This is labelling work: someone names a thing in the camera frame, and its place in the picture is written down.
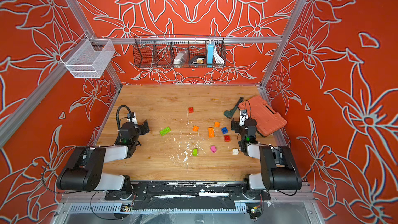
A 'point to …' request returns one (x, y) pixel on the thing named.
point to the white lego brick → (235, 151)
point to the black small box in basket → (198, 59)
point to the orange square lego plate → (195, 128)
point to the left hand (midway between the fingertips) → (139, 120)
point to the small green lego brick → (195, 152)
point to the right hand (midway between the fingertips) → (239, 117)
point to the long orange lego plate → (211, 132)
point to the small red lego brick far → (190, 110)
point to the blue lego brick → (224, 130)
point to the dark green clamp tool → (229, 113)
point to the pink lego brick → (213, 149)
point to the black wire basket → (179, 51)
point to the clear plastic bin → (87, 58)
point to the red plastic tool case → (268, 120)
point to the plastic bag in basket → (180, 58)
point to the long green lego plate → (165, 131)
